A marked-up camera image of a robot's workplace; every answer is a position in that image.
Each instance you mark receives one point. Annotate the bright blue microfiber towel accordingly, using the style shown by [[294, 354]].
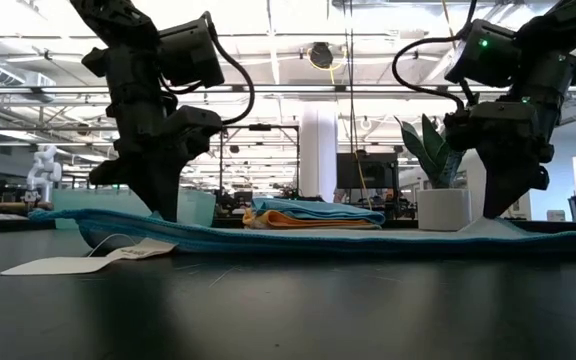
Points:
[[318, 209]]

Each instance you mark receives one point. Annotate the black background frame rig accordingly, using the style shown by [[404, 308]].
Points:
[[260, 127]]

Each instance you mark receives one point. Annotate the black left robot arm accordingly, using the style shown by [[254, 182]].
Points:
[[128, 65]]

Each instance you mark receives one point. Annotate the orange microfiber towel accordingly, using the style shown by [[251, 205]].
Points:
[[288, 220]]

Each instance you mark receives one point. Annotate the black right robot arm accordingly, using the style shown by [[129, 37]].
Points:
[[553, 50]]

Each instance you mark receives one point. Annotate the white paper hang tag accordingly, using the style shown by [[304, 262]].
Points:
[[58, 266]]

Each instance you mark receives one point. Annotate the green plant in white pot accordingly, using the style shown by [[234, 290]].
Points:
[[443, 210]]

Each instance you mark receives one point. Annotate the teal plastic tray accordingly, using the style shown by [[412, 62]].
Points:
[[198, 207]]

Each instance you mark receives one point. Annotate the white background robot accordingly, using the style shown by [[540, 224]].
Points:
[[43, 170]]

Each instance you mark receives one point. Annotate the small white bin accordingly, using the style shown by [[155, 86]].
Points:
[[555, 215]]

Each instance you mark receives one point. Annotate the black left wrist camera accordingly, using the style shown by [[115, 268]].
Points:
[[190, 50]]

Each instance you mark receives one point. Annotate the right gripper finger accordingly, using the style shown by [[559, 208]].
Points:
[[533, 177], [500, 185]]

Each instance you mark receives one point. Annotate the white building pillar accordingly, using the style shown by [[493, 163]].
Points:
[[318, 140]]

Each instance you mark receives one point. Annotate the light blue teal-edged towel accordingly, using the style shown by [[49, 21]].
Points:
[[318, 241]]

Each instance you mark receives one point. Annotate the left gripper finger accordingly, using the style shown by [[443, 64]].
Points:
[[170, 190], [135, 177]]

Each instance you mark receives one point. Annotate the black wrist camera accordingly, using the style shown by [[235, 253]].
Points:
[[483, 55], [190, 50]]

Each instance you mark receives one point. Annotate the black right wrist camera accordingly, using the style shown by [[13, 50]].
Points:
[[483, 55]]

